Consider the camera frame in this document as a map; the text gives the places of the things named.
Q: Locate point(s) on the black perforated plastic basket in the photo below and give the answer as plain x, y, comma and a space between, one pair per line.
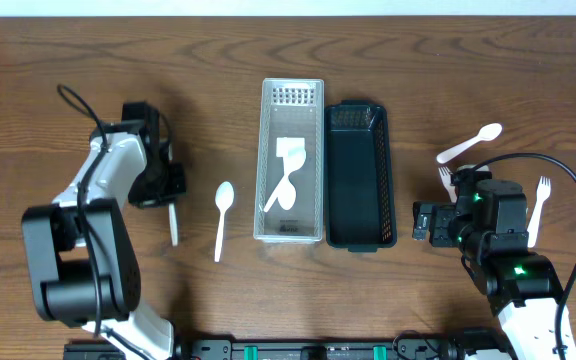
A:
359, 195

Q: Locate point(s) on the white plastic spoon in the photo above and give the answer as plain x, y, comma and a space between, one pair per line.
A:
286, 194
293, 159
173, 224
224, 198
486, 133

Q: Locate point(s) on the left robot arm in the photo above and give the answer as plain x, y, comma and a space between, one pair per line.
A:
82, 266

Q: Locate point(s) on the white plastic fork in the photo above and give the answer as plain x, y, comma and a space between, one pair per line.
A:
446, 179
543, 193

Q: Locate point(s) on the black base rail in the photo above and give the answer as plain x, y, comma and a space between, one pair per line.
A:
318, 350

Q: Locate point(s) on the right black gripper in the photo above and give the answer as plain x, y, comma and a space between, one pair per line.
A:
443, 214

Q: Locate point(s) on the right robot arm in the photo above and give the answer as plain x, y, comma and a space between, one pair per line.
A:
486, 222

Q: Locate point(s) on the clear perforated plastic basket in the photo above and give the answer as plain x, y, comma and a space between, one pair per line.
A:
291, 113

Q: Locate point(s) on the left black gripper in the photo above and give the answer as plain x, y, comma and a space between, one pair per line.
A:
178, 186

